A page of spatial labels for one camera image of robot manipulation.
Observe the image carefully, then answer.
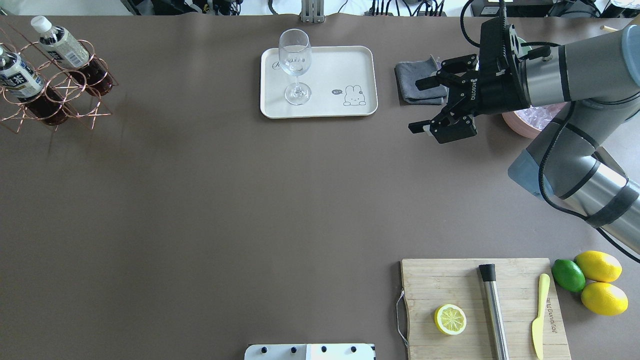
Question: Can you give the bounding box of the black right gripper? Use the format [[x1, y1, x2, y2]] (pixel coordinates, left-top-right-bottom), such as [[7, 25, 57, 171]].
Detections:
[[407, 17, 531, 144]]

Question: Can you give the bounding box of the copper wire bottle basket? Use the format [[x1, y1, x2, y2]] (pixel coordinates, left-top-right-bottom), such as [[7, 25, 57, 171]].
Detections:
[[1, 30, 119, 133]]

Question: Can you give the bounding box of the tea bottle dark liquid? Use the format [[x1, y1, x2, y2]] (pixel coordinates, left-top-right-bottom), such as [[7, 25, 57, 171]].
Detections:
[[0, 47, 68, 126]]

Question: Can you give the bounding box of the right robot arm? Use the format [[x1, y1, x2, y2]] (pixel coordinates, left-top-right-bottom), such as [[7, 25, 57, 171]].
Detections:
[[407, 17, 639, 253]]

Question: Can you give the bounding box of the grey folded cloth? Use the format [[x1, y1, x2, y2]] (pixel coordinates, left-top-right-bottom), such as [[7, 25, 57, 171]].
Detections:
[[394, 55, 449, 106]]

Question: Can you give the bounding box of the pink bowl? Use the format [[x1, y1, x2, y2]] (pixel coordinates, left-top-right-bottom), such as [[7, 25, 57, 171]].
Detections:
[[502, 102, 568, 139]]

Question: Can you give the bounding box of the mint green bowl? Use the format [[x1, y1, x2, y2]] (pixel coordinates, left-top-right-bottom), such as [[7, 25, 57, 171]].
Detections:
[[516, 36, 533, 59]]

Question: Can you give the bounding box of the clear ice cubes pile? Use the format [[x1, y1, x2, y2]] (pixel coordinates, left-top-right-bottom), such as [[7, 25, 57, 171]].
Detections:
[[514, 102, 567, 131]]

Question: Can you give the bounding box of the cream rabbit tray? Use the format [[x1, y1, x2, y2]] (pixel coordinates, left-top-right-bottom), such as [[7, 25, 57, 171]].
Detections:
[[259, 45, 378, 119]]

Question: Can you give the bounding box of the round wooden stand base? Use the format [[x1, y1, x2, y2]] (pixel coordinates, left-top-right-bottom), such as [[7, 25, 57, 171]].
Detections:
[[599, 25, 618, 34]]

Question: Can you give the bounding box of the clear wine glass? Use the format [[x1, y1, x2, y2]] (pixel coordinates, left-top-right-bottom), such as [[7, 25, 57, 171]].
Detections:
[[278, 28, 313, 106]]

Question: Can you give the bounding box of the wooden cutting board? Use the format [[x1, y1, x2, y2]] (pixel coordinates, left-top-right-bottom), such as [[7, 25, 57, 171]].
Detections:
[[400, 258, 552, 360]]

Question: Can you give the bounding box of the yellow plastic knife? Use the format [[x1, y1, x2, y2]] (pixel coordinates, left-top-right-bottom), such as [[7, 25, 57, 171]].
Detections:
[[531, 273, 551, 360]]

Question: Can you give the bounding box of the green lime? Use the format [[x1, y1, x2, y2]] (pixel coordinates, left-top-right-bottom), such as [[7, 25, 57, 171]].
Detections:
[[551, 259, 586, 293]]

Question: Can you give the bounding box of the yellow lemon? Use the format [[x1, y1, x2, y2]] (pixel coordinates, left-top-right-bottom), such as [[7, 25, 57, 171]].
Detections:
[[580, 282, 629, 316], [574, 250, 623, 283]]

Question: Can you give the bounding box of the steel muddler rod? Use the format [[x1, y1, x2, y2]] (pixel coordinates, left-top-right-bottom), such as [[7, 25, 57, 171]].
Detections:
[[478, 263, 510, 360]]

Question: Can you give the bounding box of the lemon half slice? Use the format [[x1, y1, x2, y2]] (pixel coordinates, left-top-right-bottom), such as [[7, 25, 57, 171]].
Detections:
[[434, 303, 467, 336]]

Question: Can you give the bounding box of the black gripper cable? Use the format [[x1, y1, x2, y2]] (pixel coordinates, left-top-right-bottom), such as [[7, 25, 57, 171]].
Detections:
[[460, 0, 640, 264]]

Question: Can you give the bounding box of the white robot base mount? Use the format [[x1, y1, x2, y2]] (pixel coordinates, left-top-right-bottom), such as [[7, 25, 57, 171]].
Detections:
[[244, 342, 377, 360]]

